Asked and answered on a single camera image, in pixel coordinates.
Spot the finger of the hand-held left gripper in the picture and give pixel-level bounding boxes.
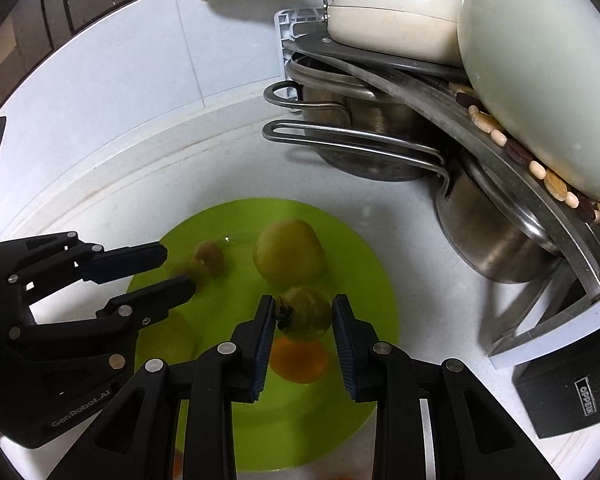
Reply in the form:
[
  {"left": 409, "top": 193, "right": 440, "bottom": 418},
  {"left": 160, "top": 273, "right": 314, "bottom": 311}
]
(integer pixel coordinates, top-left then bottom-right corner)
[
  {"left": 9, "top": 276, "right": 197, "bottom": 368},
  {"left": 0, "top": 231, "right": 168, "bottom": 307}
]

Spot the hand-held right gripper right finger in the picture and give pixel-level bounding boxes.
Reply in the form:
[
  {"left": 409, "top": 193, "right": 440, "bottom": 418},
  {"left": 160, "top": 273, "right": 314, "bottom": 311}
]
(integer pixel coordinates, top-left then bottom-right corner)
[{"left": 331, "top": 294, "right": 563, "bottom": 480}]

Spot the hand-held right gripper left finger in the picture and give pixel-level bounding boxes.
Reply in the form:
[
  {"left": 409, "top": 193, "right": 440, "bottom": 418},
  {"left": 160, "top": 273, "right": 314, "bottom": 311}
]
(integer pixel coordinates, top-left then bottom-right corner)
[{"left": 62, "top": 294, "right": 276, "bottom": 480}]

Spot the green plate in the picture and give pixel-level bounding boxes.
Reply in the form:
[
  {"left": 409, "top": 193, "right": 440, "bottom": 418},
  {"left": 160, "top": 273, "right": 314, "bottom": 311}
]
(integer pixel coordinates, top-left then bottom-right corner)
[{"left": 126, "top": 199, "right": 400, "bottom": 473}]

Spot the green apple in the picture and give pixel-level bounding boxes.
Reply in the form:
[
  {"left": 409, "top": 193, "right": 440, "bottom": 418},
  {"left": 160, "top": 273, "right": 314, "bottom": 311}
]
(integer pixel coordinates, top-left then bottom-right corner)
[{"left": 139, "top": 310, "right": 197, "bottom": 373}]

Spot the small green tomato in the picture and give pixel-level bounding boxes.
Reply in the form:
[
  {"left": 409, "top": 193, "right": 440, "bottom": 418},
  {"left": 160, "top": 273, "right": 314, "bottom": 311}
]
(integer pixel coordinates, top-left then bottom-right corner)
[{"left": 275, "top": 285, "right": 333, "bottom": 343}]

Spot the small brown fruit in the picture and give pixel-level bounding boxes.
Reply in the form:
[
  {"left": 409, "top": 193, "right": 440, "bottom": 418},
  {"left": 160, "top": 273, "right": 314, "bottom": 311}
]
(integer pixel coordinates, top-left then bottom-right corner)
[{"left": 194, "top": 241, "right": 226, "bottom": 277}]

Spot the yellow-green apple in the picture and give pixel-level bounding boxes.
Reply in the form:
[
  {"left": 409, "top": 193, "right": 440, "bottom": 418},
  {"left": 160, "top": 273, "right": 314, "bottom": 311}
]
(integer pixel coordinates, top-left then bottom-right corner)
[{"left": 253, "top": 219, "right": 327, "bottom": 286}]

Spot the small steel pot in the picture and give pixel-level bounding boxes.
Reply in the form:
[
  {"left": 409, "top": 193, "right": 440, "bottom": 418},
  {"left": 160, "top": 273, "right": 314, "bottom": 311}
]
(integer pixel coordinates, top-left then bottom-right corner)
[{"left": 434, "top": 152, "right": 568, "bottom": 285}]

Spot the black knife block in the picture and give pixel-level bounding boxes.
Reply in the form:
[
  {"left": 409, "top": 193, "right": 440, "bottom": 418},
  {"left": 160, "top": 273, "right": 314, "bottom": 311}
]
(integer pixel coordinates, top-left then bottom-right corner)
[{"left": 511, "top": 332, "right": 600, "bottom": 440}]

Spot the wooden bead trivet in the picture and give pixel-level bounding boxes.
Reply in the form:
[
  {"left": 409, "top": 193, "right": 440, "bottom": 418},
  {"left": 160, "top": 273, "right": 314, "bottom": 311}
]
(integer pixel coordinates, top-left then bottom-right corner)
[{"left": 450, "top": 82, "right": 600, "bottom": 233}]

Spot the grey corner pot rack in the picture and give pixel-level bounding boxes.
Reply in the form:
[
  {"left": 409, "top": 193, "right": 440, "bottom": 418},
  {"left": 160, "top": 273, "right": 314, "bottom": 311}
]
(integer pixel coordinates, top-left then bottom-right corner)
[{"left": 272, "top": 7, "right": 600, "bottom": 371}]

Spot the cream saucepan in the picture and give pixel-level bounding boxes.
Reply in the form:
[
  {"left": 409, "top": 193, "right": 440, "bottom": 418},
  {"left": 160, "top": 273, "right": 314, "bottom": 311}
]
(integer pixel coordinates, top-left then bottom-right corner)
[{"left": 196, "top": 0, "right": 468, "bottom": 64}]

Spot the pale green ceramic pot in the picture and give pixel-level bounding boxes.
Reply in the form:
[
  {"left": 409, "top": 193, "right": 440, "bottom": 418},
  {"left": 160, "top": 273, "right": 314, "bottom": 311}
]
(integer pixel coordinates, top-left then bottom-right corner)
[{"left": 457, "top": 0, "right": 600, "bottom": 201}]

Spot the steel pot with loop handle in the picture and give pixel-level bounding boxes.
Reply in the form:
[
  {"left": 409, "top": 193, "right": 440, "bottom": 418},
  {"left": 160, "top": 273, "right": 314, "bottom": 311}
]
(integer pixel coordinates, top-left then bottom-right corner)
[{"left": 263, "top": 57, "right": 431, "bottom": 133}]

